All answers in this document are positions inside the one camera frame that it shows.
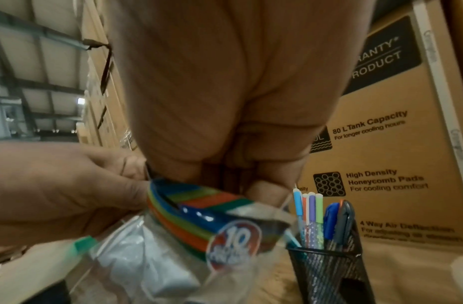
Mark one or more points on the grey capped pen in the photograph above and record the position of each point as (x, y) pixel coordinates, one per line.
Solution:
(344, 222)

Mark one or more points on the orange pen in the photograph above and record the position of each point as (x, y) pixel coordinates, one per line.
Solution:
(298, 204)

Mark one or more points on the blue capped pen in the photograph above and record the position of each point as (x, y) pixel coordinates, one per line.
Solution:
(331, 219)

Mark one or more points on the clear plastic zip bag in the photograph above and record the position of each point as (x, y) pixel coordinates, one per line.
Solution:
(250, 267)

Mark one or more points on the person's left hand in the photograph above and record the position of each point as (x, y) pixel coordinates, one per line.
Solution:
(47, 190)

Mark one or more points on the stack of plain cardboard boxes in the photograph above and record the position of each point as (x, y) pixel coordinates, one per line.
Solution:
(104, 98)

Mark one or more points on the purple dotted pen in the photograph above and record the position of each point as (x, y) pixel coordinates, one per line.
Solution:
(311, 213)

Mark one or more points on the pale blue white packet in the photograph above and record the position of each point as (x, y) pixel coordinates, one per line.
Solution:
(156, 264)

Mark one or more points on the large printed cardboard box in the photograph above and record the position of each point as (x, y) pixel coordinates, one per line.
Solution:
(396, 148)

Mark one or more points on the rainbow coloured stationery pack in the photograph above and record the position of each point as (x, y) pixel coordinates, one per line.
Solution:
(190, 210)

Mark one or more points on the green pen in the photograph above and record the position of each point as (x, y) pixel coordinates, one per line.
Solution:
(319, 213)

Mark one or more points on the person's right hand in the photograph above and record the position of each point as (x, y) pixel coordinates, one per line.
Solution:
(216, 89)

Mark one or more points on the black mesh pen holder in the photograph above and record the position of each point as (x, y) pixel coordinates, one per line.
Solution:
(329, 273)

